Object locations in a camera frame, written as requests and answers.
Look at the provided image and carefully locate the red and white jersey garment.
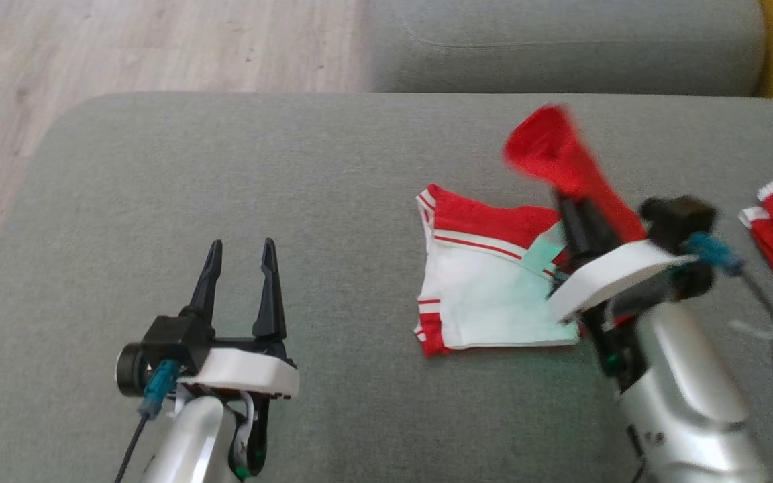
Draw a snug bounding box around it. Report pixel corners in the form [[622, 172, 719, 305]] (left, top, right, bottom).
[[415, 104, 649, 358]]

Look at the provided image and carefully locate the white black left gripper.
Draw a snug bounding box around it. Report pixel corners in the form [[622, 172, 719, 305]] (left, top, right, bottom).
[[178, 237, 300, 479]]

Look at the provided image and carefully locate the blue left camera connector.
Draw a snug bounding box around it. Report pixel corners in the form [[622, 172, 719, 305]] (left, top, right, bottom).
[[140, 360, 181, 418]]

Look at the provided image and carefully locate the blue camera connector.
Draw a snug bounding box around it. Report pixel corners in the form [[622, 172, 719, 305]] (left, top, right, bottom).
[[688, 233, 744, 277], [140, 360, 181, 418]]

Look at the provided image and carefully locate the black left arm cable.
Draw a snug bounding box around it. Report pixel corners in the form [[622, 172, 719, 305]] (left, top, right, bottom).
[[115, 413, 150, 483]]

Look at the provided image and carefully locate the blue right camera connector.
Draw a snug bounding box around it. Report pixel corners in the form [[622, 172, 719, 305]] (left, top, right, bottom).
[[688, 233, 744, 277]]

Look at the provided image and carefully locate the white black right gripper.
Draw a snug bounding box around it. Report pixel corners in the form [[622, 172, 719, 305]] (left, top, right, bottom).
[[548, 195, 696, 393]]

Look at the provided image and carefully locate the long grey sofa seat cushion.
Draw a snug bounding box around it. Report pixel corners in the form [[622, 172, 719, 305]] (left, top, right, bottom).
[[366, 0, 766, 95]]

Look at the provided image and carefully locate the large grey sofa seat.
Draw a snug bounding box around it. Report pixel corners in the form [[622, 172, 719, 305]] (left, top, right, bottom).
[[0, 93, 773, 483]]

